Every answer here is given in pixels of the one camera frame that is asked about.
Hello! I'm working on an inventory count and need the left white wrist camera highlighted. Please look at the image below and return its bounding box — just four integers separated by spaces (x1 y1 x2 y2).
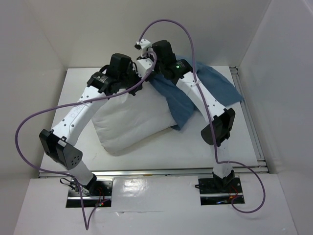
136 58 153 78

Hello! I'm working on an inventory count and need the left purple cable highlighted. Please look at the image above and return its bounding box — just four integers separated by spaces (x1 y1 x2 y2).
14 51 157 231

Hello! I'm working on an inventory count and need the blue pillowcase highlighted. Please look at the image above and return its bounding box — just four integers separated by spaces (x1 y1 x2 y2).
150 62 244 130

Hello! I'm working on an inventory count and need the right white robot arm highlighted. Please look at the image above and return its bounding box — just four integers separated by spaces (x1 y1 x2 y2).
134 39 235 149

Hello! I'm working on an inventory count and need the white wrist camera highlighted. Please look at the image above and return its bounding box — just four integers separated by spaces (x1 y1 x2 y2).
134 39 152 56
136 58 153 78

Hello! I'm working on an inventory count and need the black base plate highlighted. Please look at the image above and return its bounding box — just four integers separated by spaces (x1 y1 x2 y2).
60 178 113 208
195 177 245 206

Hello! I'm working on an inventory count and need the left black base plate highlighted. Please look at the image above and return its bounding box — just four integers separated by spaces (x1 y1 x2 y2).
60 178 113 208

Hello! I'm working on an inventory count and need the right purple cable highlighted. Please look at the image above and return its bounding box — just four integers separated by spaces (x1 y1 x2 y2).
138 19 267 214

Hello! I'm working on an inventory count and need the white pillow yellow edge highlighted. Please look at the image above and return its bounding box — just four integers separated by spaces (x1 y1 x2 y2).
91 83 176 154

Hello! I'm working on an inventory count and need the aluminium side rail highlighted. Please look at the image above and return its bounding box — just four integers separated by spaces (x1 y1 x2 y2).
229 67 269 173

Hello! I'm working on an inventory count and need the aluminium front rail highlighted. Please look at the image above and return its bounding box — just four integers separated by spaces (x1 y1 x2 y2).
39 165 268 178

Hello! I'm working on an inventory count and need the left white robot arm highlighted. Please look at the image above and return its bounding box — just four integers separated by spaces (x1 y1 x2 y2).
39 53 140 195

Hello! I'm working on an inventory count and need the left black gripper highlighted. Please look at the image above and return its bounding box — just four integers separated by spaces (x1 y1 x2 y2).
119 65 147 96

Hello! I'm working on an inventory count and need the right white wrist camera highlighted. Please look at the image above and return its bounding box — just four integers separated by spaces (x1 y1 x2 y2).
134 39 152 56

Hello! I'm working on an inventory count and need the purple cable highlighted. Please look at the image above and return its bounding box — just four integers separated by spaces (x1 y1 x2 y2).
138 19 267 214
14 51 157 231

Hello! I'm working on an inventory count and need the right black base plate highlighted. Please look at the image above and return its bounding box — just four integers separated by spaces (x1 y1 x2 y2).
195 177 245 206

